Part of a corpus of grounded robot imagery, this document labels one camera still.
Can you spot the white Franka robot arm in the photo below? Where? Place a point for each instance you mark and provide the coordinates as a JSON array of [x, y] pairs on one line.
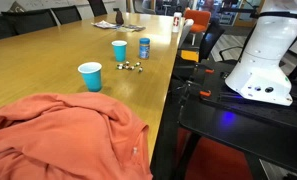
[[264, 56]]

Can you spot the dark brown figurine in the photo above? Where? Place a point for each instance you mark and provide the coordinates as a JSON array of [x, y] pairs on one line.
[[119, 17]]

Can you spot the orange upholstered chair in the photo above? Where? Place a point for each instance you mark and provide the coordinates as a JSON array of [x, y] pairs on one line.
[[197, 20]]

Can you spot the yellow box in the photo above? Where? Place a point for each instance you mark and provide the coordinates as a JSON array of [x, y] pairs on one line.
[[190, 55]]

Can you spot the papers and magazines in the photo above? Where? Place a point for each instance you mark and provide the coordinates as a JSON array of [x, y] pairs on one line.
[[116, 26]]

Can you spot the black office chair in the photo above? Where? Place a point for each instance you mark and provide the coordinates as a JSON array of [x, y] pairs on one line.
[[210, 38]]

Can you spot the blue lidded peanut butter jar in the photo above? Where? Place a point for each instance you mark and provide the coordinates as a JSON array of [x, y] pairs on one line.
[[144, 48]]

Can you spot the black robot cart table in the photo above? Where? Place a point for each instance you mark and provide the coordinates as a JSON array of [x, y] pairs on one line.
[[248, 130]]

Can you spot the small candy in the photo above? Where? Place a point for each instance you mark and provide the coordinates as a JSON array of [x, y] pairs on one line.
[[127, 62], [120, 68], [119, 65], [125, 66], [138, 63], [140, 69], [132, 68]]

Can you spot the orange cloth shirt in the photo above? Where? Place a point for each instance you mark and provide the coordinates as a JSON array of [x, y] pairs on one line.
[[64, 136]]

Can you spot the light blue plastic cup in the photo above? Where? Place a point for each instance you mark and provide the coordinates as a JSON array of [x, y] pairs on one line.
[[91, 76], [119, 50]]

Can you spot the white can with red letter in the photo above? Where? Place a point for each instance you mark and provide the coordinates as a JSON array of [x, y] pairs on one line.
[[176, 22]]

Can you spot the white conference chair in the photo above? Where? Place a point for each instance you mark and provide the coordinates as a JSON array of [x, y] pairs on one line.
[[186, 30]]

